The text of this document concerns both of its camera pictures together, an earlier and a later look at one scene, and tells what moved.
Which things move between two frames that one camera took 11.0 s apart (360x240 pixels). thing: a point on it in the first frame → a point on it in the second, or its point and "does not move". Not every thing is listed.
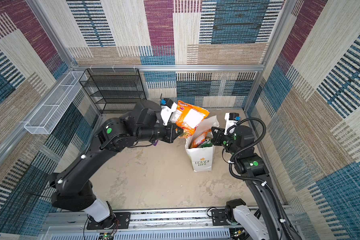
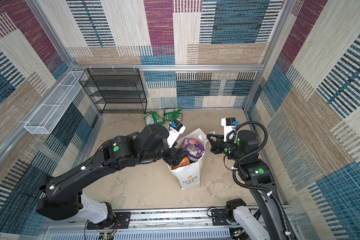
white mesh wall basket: [44, 121] does not move
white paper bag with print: [201, 159] → [189, 176]
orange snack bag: [187, 116] → [184, 161]
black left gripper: [171, 133] → [176, 156]
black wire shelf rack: [114, 91] does not move
